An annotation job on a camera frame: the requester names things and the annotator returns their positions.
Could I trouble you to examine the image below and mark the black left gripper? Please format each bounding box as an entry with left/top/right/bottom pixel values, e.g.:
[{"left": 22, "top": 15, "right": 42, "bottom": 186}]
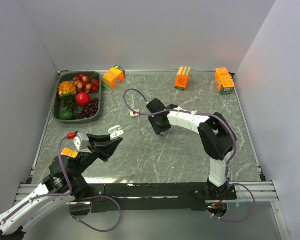
[{"left": 71, "top": 132, "right": 123, "bottom": 178}]

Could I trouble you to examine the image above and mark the white earbud charging case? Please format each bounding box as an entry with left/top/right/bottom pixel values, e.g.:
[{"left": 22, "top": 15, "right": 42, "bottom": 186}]
[{"left": 108, "top": 125, "right": 124, "bottom": 140}]

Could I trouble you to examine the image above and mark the beige earbud charging case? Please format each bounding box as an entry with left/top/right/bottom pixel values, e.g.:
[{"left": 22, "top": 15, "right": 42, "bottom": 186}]
[{"left": 129, "top": 109, "right": 140, "bottom": 118}]

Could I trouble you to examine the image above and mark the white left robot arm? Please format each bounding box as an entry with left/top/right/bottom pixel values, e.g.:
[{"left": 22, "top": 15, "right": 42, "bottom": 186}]
[{"left": 0, "top": 132, "right": 123, "bottom": 240}]

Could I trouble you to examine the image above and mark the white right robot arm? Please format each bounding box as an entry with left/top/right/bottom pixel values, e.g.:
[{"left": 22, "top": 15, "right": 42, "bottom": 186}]
[{"left": 146, "top": 98, "right": 237, "bottom": 199}]

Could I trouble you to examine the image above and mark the orange box front left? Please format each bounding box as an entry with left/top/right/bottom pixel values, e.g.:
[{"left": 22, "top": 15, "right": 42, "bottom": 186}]
[{"left": 60, "top": 147, "right": 79, "bottom": 158}]

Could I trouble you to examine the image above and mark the orange box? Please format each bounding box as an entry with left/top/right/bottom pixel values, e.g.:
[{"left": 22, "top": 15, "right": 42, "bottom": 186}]
[
  {"left": 60, "top": 147, "right": 79, "bottom": 158},
  {"left": 214, "top": 67, "right": 235, "bottom": 95}
]

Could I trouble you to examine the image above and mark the dark purple grape bunch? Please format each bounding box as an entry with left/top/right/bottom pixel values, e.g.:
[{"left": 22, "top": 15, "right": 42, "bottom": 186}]
[{"left": 77, "top": 97, "right": 99, "bottom": 120}]

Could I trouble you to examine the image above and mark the green avocado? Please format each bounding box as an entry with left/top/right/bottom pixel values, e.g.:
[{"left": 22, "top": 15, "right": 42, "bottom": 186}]
[{"left": 58, "top": 110, "right": 76, "bottom": 121}]

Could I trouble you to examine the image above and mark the orange sponge pack back middle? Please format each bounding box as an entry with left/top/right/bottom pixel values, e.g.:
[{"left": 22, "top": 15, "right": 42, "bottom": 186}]
[{"left": 174, "top": 66, "right": 192, "bottom": 91}]

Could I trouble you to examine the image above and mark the orange sponge pack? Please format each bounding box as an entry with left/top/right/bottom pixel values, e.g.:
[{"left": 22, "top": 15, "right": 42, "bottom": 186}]
[
  {"left": 174, "top": 66, "right": 192, "bottom": 91},
  {"left": 101, "top": 65, "right": 126, "bottom": 91}
]

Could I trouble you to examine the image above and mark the red apple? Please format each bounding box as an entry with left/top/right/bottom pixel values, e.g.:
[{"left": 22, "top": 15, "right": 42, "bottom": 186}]
[{"left": 75, "top": 92, "right": 91, "bottom": 107}]

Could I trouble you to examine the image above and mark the red yellow lychee bunch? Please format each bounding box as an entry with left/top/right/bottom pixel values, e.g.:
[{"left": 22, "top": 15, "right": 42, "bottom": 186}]
[{"left": 73, "top": 72, "right": 100, "bottom": 94}]

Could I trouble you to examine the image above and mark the orange yellow flower pineapple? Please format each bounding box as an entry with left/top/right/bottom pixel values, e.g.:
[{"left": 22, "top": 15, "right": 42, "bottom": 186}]
[{"left": 58, "top": 81, "right": 77, "bottom": 111}]

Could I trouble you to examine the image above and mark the orange sponge pack back left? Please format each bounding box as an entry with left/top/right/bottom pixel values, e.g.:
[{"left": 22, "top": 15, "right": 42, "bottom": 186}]
[{"left": 101, "top": 65, "right": 126, "bottom": 91}]

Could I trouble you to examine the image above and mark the orange box back right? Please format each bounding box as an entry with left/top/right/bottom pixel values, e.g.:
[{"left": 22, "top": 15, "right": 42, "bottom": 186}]
[{"left": 214, "top": 67, "right": 235, "bottom": 95}]

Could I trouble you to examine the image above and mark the dark grey fruit tray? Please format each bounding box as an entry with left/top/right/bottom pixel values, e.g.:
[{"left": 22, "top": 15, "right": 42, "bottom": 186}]
[{"left": 52, "top": 71, "right": 102, "bottom": 125}]

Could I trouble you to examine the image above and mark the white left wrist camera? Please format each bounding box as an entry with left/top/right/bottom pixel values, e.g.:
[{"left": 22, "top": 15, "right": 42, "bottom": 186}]
[{"left": 67, "top": 132, "right": 91, "bottom": 153}]

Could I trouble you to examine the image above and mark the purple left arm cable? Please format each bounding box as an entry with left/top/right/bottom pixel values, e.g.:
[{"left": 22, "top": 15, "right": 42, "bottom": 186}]
[{"left": 0, "top": 136, "right": 73, "bottom": 236}]

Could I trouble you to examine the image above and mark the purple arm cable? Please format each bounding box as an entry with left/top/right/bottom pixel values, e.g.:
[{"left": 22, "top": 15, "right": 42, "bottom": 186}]
[
  {"left": 0, "top": 136, "right": 73, "bottom": 236},
  {"left": 123, "top": 89, "right": 238, "bottom": 176}
]

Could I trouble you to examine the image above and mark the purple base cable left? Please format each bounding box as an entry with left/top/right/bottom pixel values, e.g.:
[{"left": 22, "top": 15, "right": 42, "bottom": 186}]
[{"left": 68, "top": 195, "right": 122, "bottom": 233}]

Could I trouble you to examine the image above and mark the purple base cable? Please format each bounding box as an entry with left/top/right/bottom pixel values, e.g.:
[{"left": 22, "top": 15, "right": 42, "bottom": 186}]
[
  {"left": 68, "top": 195, "right": 122, "bottom": 233},
  {"left": 205, "top": 183, "right": 256, "bottom": 223}
]

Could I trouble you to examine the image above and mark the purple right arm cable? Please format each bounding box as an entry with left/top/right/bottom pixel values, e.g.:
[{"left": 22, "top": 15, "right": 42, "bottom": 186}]
[{"left": 123, "top": 89, "right": 238, "bottom": 176}]

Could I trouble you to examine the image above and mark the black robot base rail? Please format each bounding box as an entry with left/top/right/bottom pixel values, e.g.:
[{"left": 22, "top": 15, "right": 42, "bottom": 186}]
[{"left": 74, "top": 182, "right": 237, "bottom": 213}]

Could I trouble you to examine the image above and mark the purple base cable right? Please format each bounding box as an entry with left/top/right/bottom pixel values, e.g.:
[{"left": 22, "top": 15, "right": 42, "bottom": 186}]
[{"left": 205, "top": 183, "right": 256, "bottom": 223}]

